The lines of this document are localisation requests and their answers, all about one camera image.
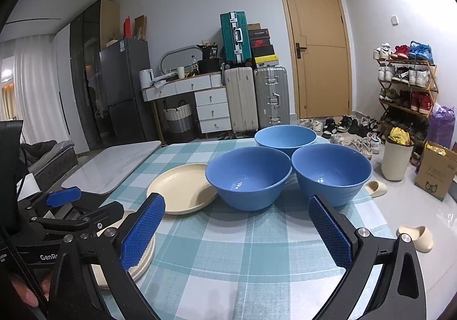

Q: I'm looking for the blue bowl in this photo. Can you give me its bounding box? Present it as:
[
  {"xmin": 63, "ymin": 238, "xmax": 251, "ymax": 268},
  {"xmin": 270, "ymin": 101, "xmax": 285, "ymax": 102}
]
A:
[
  {"xmin": 291, "ymin": 143, "xmax": 372, "ymax": 207},
  {"xmin": 254, "ymin": 124, "xmax": 318, "ymax": 157},
  {"xmin": 205, "ymin": 147, "xmax": 292, "ymax": 212}
]

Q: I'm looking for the person's left hand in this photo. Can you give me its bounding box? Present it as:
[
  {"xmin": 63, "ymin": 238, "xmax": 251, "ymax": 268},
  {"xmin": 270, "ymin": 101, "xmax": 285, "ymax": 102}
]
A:
[{"xmin": 9, "ymin": 272, "xmax": 52, "ymax": 308}]

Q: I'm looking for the white marble side table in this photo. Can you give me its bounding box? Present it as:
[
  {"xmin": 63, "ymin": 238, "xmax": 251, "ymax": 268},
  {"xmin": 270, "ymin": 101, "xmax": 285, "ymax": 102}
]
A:
[{"xmin": 61, "ymin": 141, "xmax": 161, "ymax": 195}]

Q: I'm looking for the cream slipper far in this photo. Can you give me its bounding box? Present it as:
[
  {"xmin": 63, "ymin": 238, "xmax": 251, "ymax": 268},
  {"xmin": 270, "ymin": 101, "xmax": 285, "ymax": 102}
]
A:
[{"xmin": 364, "ymin": 180, "xmax": 387, "ymax": 198}]

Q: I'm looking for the cream slipper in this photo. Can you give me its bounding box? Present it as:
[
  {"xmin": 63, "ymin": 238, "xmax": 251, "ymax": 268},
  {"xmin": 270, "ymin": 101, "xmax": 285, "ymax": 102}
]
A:
[
  {"xmin": 364, "ymin": 180, "xmax": 387, "ymax": 198},
  {"xmin": 396, "ymin": 225, "xmax": 434, "ymax": 253}
]

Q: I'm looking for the cream slipper near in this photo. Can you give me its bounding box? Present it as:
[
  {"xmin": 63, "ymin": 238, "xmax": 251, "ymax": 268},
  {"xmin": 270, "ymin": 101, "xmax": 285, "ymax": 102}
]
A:
[{"xmin": 396, "ymin": 225, "xmax": 434, "ymax": 253}]

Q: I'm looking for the white curtain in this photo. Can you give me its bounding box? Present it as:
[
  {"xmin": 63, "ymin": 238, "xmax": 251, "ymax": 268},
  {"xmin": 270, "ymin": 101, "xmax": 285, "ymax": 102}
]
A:
[{"xmin": 1, "ymin": 35, "xmax": 71, "ymax": 143}]

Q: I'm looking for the beige trash bin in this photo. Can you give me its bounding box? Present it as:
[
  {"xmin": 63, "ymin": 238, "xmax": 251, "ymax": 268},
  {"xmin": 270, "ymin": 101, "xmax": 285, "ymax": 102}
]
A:
[{"xmin": 381, "ymin": 127, "xmax": 414, "ymax": 181}]

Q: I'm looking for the dark grey refrigerator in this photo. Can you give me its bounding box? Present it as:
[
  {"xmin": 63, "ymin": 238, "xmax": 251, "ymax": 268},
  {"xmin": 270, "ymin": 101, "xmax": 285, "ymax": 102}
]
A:
[{"xmin": 100, "ymin": 38, "xmax": 159, "ymax": 144}]

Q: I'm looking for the teal checked tablecloth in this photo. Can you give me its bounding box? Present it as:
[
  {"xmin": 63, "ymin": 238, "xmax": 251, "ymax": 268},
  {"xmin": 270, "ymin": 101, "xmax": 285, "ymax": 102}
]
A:
[{"xmin": 104, "ymin": 139, "xmax": 394, "ymax": 319}]

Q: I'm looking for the cardboard box with cat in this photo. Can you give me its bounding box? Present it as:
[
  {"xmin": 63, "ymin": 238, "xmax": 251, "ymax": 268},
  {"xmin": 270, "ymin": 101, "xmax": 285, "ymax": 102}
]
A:
[{"xmin": 414, "ymin": 141, "xmax": 456, "ymax": 201}]

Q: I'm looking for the laundry basket under desk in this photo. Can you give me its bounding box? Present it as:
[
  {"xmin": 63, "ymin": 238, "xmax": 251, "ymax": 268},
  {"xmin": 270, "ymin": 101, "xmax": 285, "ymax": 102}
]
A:
[{"xmin": 163, "ymin": 100, "xmax": 195, "ymax": 143}]

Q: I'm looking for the white kettle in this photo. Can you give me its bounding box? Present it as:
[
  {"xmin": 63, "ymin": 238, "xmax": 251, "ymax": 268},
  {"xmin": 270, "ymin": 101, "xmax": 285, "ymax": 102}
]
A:
[{"xmin": 139, "ymin": 69, "xmax": 154, "ymax": 90}]

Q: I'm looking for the purple plastic bag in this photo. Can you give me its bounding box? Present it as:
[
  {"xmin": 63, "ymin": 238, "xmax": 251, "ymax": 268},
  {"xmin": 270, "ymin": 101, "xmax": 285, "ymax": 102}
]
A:
[{"xmin": 427, "ymin": 103, "xmax": 456, "ymax": 149}]

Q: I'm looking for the silver suitcase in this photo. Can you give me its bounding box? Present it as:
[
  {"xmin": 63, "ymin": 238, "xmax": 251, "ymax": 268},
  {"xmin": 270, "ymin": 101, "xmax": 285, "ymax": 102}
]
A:
[{"xmin": 253, "ymin": 66, "xmax": 290, "ymax": 129}]

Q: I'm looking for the dark glass cabinet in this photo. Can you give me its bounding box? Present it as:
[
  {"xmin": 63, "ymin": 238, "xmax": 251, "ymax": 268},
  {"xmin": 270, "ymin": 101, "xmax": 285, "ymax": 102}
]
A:
[{"xmin": 70, "ymin": 0, "xmax": 120, "ymax": 151}]

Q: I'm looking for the white drawer desk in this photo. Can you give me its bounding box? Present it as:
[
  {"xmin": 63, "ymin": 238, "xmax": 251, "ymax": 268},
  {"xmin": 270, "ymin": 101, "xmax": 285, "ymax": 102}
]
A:
[{"xmin": 142, "ymin": 72, "xmax": 232, "ymax": 144}]

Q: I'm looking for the wooden shoe rack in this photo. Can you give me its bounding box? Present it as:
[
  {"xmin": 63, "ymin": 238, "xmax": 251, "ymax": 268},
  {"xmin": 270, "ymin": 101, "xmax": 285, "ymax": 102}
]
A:
[{"xmin": 372, "ymin": 41, "xmax": 439, "ymax": 147}]

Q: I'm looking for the oval mirror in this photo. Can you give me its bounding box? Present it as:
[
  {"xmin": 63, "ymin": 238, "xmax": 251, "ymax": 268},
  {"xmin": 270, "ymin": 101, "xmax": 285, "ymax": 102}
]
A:
[{"xmin": 159, "ymin": 45, "xmax": 202, "ymax": 74}]

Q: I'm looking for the beige suitcase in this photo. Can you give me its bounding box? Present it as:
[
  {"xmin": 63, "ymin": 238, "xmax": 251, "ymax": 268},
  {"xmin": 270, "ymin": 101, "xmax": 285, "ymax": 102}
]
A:
[{"xmin": 224, "ymin": 67, "xmax": 259, "ymax": 132}]

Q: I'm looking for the stack of shoe boxes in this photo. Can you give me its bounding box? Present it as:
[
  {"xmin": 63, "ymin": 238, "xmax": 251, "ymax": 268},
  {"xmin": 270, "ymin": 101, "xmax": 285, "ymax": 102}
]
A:
[{"xmin": 247, "ymin": 24, "xmax": 279, "ymax": 69}]

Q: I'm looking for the wooden door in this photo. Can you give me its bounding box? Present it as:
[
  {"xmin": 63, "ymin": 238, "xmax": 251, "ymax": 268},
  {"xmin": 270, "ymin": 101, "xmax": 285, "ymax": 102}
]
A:
[{"xmin": 282, "ymin": 0, "xmax": 352, "ymax": 119}]

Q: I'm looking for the teal suitcase on top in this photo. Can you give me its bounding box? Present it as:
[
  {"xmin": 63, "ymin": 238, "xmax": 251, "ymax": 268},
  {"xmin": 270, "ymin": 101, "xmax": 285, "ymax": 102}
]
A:
[{"xmin": 220, "ymin": 11, "xmax": 252, "ymax": 65}]

